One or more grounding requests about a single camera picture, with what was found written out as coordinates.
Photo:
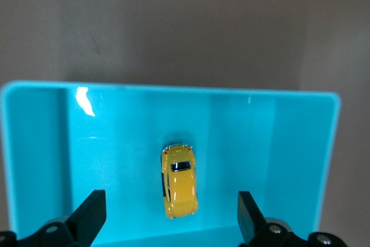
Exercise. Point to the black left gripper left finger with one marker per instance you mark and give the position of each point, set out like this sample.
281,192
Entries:
88,218

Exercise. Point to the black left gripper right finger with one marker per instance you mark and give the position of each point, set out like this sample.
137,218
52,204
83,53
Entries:
250,221

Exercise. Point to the yellow beetle toy car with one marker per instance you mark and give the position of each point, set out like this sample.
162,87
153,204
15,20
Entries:
180,183

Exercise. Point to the turquoise plastic bin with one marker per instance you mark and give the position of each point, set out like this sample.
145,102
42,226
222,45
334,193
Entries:
115,131

